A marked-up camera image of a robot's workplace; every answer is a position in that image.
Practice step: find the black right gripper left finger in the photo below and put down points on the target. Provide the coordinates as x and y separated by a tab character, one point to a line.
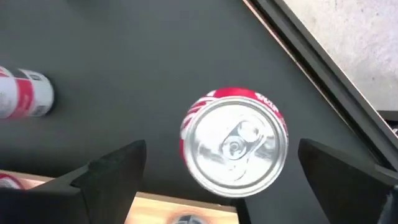
93	193

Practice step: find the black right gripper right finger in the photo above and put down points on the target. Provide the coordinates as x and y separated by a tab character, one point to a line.
348	186

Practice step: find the red Coca-Cola can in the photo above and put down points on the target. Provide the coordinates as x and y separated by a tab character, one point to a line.
233	146

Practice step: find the silver Celsius can black lid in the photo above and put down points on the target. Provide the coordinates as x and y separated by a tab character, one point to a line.
25	93

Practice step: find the black aluminium table frame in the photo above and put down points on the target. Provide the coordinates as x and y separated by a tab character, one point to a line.
311	53

